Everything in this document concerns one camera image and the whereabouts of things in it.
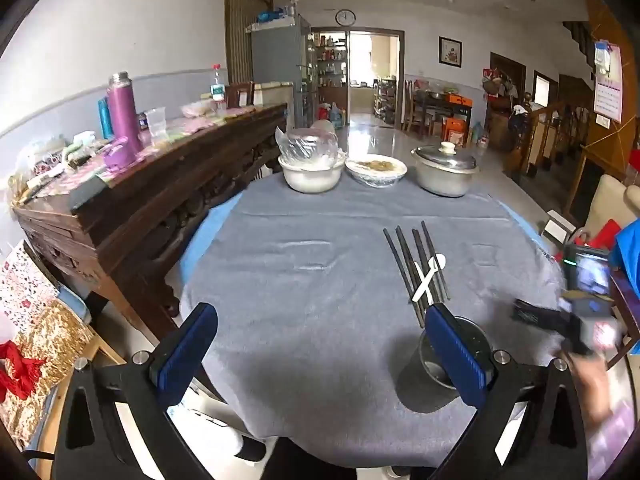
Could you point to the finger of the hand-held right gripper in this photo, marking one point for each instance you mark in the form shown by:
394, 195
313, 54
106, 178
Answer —
535, 316

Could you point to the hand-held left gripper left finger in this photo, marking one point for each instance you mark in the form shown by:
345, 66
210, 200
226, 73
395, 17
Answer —
192, 347

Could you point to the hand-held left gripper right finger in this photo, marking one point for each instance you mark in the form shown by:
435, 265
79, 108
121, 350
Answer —
457, 360

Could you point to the metal utensil cup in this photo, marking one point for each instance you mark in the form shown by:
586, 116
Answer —
427, 360

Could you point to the white plastic spoon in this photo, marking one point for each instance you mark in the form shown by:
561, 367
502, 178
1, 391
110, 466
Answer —
439, 261

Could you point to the person's right forearm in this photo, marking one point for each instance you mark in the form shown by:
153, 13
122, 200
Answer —
607, 440

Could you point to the person's right hand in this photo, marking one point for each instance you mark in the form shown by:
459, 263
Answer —
590, 385

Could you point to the person's blue shirt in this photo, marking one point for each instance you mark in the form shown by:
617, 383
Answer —
630, 255

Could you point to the blue table cover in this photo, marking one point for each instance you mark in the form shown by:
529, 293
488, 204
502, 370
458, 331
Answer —
200, 240

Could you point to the grey tablecloth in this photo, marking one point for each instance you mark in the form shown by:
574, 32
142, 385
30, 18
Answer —
310, 285

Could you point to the dark wooden sideboard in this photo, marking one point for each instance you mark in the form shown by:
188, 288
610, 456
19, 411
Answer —
150, 200

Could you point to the wooden stair railing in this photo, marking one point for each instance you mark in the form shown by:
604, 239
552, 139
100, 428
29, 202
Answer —
545, 130

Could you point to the red and gold gift bag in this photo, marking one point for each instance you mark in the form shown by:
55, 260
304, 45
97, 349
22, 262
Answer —
35, 360

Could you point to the metal pot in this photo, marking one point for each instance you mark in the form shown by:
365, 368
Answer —
442, 182

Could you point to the orange box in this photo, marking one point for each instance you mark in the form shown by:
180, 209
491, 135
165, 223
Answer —
455, 131

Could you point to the white bowl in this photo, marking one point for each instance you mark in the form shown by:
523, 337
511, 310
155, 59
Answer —
310, 177

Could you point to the patterned bowl with food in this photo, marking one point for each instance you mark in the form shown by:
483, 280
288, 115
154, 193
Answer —
376, 170

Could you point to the purple thermos cap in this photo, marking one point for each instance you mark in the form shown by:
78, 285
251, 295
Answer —
117, 154

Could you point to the dark wooden table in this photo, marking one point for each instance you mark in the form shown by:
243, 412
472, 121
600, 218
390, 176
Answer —
445, 107

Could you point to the clear plastic cup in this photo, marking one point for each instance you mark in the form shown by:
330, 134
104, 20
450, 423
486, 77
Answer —
157, 124

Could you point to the purple thermos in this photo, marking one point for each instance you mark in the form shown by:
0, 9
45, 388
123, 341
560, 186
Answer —
124, 115

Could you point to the blue bottle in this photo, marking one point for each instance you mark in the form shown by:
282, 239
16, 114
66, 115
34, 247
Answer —
105, 120

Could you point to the red-capped plastic bottle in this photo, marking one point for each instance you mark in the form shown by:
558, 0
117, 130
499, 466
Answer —
217, 90

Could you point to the plastic water jug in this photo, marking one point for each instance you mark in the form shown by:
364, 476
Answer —
336, 116

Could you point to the grey refrigerator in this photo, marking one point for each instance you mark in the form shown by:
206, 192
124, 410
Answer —
277, 75

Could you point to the wooden door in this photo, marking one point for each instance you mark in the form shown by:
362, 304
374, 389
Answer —
245, 30

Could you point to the wall calendar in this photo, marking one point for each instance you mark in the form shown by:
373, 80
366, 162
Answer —
607, 87

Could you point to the framed wall picture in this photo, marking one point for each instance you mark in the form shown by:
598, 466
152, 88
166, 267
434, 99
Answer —
450, 52

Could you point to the round wall clock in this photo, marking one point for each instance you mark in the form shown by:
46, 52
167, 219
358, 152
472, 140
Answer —
345, 17

